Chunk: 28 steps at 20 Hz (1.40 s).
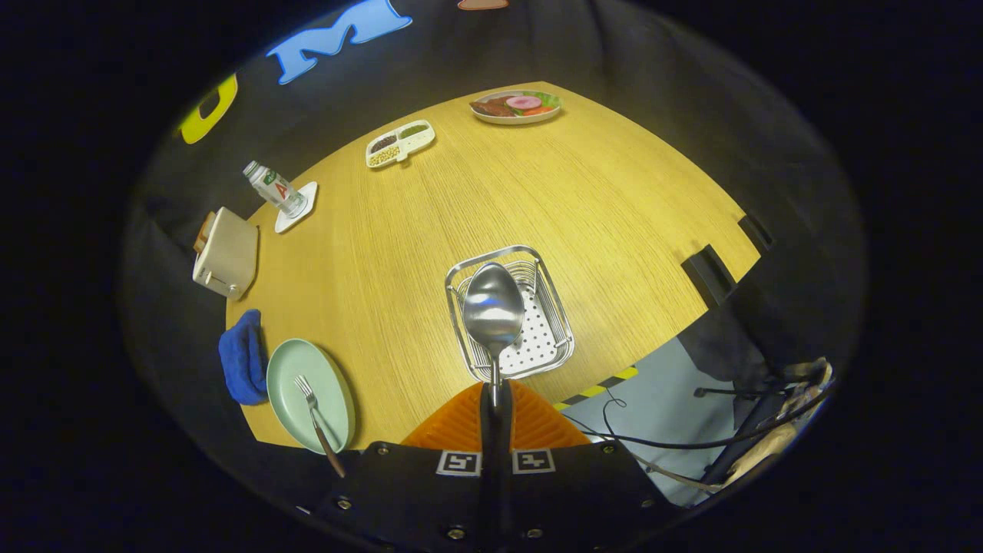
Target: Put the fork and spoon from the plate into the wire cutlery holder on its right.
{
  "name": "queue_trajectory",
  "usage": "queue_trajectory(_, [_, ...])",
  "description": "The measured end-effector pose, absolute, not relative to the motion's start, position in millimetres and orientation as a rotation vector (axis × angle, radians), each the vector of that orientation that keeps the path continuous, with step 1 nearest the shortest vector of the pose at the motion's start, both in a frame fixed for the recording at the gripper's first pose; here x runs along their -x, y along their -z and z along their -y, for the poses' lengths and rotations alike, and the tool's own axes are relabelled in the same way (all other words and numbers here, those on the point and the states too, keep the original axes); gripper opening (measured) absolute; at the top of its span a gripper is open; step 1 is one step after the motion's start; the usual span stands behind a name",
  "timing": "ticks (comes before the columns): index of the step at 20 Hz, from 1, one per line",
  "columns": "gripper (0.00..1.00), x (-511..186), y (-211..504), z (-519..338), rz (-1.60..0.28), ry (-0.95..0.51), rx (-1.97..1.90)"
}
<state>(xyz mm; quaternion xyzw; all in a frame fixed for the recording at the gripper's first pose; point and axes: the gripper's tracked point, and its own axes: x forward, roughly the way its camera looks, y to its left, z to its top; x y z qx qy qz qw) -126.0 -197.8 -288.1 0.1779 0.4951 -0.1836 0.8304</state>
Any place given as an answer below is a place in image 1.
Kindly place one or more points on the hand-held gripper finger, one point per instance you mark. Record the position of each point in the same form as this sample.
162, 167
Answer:
488, 438
504, 438

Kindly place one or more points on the silver spoon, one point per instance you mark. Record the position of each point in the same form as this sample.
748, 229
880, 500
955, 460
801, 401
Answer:
493, 307

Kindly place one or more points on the yellow black floor tape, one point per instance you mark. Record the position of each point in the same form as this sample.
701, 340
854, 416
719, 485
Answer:
599, 389

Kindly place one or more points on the pale green plate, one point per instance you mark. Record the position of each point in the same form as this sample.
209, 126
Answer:
332, 384

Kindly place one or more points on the black stand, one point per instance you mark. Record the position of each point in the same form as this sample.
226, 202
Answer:
737, 438

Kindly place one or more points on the blue towel cloth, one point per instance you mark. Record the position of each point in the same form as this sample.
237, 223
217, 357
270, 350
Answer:
242, 357

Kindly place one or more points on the black table edge clamp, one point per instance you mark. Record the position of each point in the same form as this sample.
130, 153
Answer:
708, 275
756, 232

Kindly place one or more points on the white square coaster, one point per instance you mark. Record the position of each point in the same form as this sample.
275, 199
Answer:
286, 223

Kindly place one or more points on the white divided snack dish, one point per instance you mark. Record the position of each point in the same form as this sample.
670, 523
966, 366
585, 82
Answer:
399, 144

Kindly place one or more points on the white toaster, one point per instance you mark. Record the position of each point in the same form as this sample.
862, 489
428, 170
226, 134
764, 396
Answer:
230, 253

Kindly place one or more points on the white food plate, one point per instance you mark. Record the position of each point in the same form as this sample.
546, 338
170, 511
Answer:
514, 119

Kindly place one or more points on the clear plastic bottle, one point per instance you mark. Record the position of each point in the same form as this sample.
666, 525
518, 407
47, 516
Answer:
276, 190

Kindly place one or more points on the red tomato slice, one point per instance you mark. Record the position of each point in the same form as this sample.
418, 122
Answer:
537, 111

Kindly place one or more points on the brown meat pieces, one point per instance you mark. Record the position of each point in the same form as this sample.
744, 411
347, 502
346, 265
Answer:
491, 107

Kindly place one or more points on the pink round food slice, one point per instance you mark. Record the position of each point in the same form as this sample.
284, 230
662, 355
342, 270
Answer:
524, 101

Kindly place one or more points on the green lettuce leaf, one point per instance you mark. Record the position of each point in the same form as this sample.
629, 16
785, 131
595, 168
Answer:
547, 98

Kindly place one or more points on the toasted bread slice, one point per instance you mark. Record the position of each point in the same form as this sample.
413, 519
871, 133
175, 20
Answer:
204, 230

